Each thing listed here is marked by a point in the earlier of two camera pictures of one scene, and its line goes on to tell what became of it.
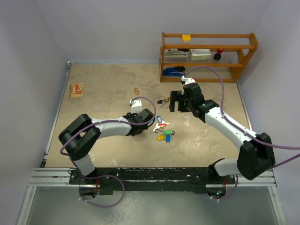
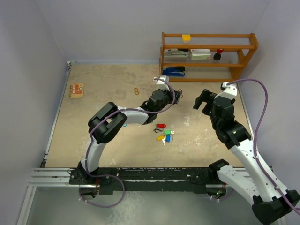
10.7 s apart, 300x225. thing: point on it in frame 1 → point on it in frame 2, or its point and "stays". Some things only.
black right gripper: [175, 96] → [207, 96]
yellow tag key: [160, 138] stays
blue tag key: [168, 138] stays
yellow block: [186, 38] stays
